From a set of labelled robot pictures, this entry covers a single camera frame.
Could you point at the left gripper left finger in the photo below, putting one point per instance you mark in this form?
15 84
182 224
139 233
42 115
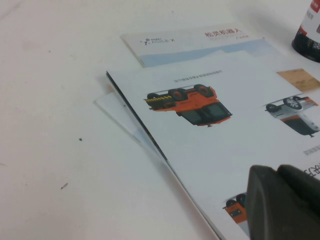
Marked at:
280 212

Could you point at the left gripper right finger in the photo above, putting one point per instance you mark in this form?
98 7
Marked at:
300 178

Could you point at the black mesh pen holder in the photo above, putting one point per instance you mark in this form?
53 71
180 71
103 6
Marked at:
308 47

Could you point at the Leador logistics brochure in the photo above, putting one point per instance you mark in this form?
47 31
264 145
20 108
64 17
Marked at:
200 150

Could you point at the AgileX brochure with sky picture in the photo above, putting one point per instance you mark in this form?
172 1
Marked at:
187 40

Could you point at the white paper sheet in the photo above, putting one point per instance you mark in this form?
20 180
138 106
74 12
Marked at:
117 112

